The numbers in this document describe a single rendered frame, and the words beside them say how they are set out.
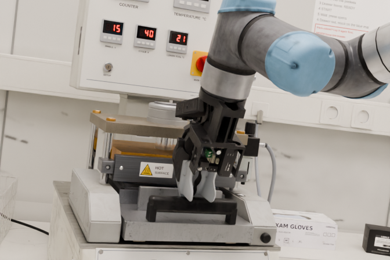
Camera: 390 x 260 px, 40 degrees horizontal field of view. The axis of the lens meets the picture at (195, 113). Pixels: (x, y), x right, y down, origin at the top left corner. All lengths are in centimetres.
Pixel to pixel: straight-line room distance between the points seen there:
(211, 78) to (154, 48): 42
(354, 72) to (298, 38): 12
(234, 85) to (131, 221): 27
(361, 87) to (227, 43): 19
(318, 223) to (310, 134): 31
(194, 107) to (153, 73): 35
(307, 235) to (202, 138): 77
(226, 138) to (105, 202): 23
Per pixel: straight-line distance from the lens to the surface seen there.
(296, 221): 149
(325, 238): 153
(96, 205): 87
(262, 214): 97
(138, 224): 86
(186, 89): 120
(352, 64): 75
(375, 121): 173
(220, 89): 76
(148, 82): 117
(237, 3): 74
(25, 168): 162
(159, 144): 104
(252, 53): 70
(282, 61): 65
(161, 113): 102
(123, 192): 95
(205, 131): 81
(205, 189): 88
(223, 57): 75
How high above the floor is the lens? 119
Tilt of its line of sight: 3 degrees down
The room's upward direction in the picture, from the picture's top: 7 degrees clockwise
